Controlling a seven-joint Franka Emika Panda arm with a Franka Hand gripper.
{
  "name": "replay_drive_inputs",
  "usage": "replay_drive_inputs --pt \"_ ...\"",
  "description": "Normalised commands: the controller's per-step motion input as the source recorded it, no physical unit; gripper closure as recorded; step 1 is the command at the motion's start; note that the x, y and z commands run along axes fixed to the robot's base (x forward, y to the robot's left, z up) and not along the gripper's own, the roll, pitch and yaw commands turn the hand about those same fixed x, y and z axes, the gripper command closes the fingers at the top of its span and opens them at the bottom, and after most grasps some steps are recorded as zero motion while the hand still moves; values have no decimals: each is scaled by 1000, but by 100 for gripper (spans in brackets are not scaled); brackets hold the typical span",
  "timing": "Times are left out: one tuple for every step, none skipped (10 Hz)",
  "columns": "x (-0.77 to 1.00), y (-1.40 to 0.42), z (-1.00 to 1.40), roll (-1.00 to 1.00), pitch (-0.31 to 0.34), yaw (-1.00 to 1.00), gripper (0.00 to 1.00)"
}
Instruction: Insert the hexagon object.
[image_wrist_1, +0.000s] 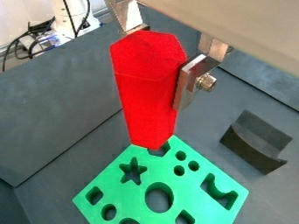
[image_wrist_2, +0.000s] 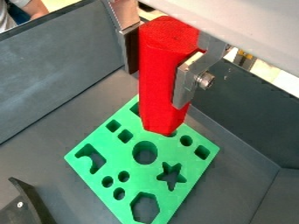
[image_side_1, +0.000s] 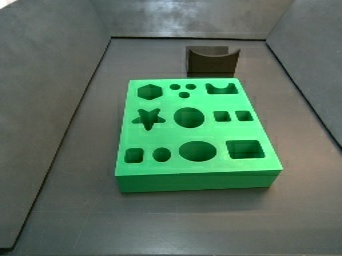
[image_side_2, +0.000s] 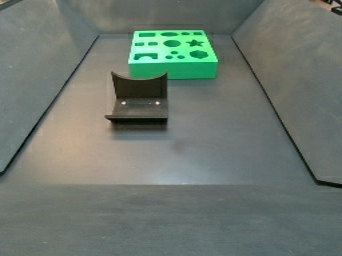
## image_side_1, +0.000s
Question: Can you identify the green shape sorter board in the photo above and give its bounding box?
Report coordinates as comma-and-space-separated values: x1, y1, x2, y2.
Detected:
115, 78, 283, 193

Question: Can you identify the black curved foam block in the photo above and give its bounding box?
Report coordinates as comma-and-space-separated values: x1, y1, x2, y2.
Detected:
186, 46, 240, 77

